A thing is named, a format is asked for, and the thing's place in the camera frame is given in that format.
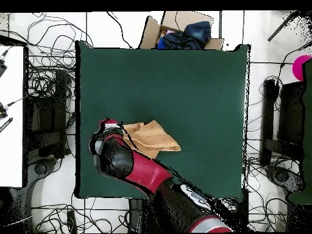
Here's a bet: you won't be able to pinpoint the tan terry towel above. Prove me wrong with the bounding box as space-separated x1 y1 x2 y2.
121 119 182 160

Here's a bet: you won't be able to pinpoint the dark green table cloth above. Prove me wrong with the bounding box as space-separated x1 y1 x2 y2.
288 59 312 205
78 40 250 199

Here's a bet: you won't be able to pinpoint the round grey stand base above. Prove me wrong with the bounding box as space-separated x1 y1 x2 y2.
266 165 305 193
33 161 49 176

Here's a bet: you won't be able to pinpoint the open cardboard box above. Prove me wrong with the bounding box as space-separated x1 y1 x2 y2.
138 10 224 51

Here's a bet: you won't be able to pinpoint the dark navy garment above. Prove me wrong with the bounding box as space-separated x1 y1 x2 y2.
157 32 204 50

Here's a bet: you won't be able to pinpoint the white desk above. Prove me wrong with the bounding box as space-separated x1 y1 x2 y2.
0 44 25 188

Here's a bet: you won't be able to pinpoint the black slotted bar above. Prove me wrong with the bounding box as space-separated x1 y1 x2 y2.
0 117 13 134

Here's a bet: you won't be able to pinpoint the black power strip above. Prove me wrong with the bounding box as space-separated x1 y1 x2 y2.
66 210 78 234

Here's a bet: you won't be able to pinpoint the blue denim jeans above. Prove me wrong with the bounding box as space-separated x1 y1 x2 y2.
182 21 212 46

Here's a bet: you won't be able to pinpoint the black rod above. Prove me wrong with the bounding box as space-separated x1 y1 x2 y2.
267 11 297 42

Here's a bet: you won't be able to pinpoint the magenta round object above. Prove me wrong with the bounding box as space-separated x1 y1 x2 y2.
292 54 312 82

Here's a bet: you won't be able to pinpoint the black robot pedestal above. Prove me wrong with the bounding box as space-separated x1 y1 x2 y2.
128 198 147 233

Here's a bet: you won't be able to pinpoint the black device with cable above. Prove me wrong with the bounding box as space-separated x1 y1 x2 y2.
0 101 9 120
0 49 9 78

